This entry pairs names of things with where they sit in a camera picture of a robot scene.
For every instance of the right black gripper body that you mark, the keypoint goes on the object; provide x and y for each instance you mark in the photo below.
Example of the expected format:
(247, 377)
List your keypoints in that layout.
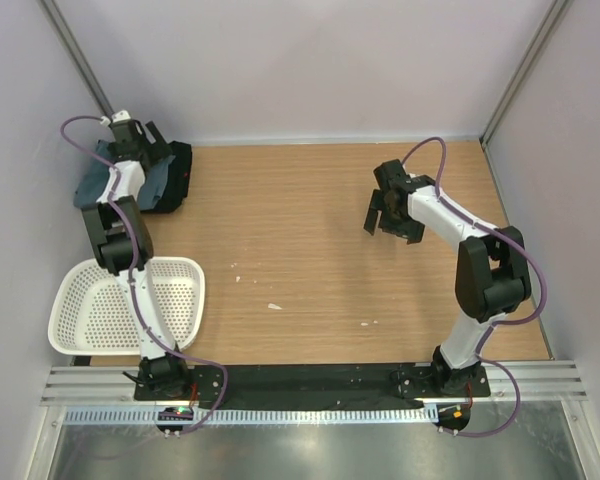
(395, 222)

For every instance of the left aluminium corner post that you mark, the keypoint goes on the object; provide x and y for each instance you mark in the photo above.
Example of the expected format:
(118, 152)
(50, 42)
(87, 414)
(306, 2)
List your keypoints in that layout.
(76, 54)

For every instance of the white slotted cable duct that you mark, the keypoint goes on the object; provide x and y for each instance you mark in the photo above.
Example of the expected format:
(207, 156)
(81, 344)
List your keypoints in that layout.
(178, 416)

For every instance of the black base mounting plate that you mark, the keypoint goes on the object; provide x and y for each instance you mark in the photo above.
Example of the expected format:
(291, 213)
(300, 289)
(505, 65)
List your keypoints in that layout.
(287, 383)

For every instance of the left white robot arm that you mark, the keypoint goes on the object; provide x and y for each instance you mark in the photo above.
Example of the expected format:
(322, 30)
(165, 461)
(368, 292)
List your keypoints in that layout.
(122, 246)

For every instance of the blue-grey t shirt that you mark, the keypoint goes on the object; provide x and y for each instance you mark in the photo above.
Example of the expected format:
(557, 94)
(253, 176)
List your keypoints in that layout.
(92, 185)

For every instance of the white perforated plastic basket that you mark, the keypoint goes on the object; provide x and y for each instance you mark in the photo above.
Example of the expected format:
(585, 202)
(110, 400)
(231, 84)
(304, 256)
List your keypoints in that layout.
(91, 316)

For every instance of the right aluminium corner post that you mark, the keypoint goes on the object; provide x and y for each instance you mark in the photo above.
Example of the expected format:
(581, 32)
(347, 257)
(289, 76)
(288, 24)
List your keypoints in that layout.
(538, 43)

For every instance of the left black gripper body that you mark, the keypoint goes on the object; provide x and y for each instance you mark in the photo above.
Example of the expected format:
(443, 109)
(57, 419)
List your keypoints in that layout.
(157, 151)

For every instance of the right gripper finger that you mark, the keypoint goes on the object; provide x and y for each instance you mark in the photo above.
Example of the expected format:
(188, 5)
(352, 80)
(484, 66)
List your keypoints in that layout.
(371, 221)
(377, 202)

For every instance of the aluminium corner post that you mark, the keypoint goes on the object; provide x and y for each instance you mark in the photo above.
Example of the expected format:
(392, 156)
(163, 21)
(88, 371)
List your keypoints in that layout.
(538, 43)
(76, 54)

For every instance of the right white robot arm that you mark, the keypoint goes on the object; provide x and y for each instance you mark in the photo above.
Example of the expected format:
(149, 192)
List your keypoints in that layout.
(492, 277)

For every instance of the folded black t shirt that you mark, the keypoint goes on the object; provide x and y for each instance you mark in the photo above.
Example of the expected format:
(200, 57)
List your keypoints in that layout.
(167, 185)

